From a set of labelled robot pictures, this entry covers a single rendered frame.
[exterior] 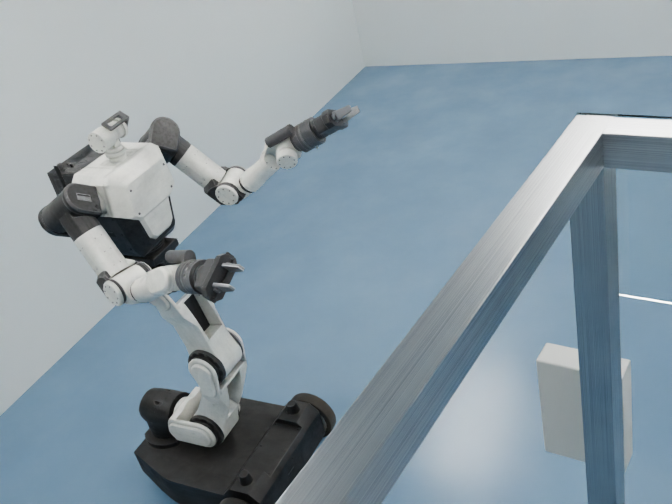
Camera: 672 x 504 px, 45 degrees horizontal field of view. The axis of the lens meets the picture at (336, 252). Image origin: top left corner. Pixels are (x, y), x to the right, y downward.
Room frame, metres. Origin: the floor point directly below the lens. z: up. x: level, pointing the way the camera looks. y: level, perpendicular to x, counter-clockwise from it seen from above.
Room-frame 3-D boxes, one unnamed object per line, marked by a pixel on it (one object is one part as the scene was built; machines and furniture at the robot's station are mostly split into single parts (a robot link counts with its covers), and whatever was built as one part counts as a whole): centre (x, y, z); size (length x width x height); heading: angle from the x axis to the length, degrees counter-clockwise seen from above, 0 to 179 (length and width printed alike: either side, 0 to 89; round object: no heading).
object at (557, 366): (1.19, -0.42, 1.03); 0.17 x 0.06 x 0.26; 50
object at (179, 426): (2.32, 0.62, 0.28); 0.21 x 0.20 x 0.13; 57
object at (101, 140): (2.28, 0.57, 1.44); 0.10 x 0.07 x 0.09; 147
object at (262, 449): (2.31, 0.60, 0.19); 0.64 x 0.52 x 0.33; 57
